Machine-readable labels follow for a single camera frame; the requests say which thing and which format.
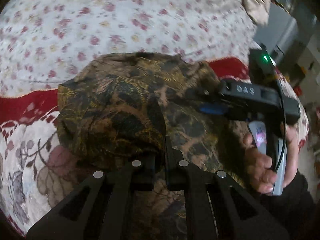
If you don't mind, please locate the brown black patterned garment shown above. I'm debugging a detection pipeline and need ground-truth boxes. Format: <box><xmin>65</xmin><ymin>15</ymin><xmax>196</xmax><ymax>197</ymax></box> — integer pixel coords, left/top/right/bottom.
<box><xmin>57</xmin><ymin>53</ymin><xmax>247</xmax><ymax>239</ymax></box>

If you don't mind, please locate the person's right hand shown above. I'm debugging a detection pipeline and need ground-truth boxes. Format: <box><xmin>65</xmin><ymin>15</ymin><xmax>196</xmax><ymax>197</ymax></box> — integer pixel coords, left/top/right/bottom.
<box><xmin>243</xmin><ymin>125</ymin><xmax>299</xmax><ymax>194</ymax></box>

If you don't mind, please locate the grey metal cabinet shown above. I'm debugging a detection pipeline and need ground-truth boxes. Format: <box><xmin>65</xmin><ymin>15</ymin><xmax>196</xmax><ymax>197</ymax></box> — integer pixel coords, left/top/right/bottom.
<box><xmin>253</xmin><ymin>3</ymin><xmax>317</xmax><ymax>64</ymax></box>

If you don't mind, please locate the red white floral blanket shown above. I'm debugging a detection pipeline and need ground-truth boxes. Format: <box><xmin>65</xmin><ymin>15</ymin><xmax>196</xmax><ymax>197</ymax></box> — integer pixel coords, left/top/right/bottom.
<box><xmin>0</xmin><ymin>56</ymin><xmax>310</xmax><ymax>238</ymax></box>

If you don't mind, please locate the white rose print bedsheet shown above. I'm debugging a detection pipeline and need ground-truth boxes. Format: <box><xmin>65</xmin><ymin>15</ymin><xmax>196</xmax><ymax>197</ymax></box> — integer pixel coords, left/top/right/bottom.
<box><xmin>1</xmin><ymin>0</ymin><xmax>256</xmax><ymax>97</ymax></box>

